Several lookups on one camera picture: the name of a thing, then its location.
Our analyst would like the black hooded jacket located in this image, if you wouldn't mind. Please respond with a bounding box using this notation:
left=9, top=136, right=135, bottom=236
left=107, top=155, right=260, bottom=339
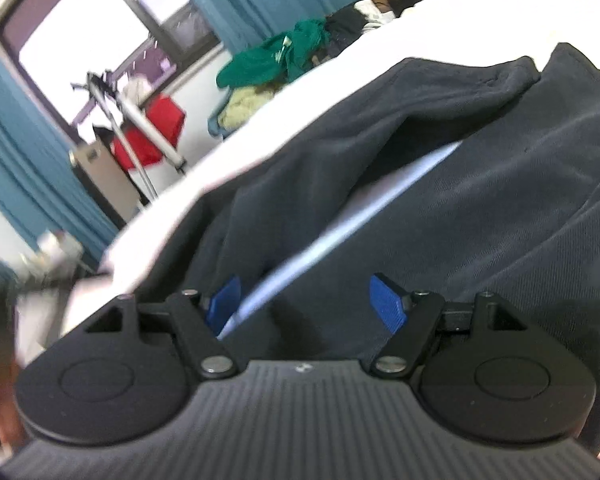
left=137, top=44, right=600, bottom=450

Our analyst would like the person's hand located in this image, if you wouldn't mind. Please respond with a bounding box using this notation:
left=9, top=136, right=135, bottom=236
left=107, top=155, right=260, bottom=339
left=0, top=352, right=27, bottom=448

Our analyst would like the red cloth on rack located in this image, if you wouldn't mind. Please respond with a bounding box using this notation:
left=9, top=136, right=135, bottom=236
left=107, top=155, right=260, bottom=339
left=112, top=93, right=187, bottom=172

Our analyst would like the left blue curtain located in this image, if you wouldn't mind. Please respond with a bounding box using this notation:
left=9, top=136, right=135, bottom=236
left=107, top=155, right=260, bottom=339
left=0, top=59, right=118, bottom=268

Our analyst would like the yellow-green fuzzy garment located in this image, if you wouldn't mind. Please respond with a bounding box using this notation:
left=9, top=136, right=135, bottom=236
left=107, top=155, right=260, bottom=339
left=218, top=84, right=284, bottom=133

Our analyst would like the green sweatshirt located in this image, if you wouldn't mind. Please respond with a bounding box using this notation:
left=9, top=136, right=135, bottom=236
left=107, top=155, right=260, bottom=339
left=215, top=17, right=334, bottom=89

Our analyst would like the window with black frame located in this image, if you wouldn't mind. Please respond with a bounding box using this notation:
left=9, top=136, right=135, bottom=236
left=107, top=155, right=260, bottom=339
left=0, top=0, right=219, bottom=144

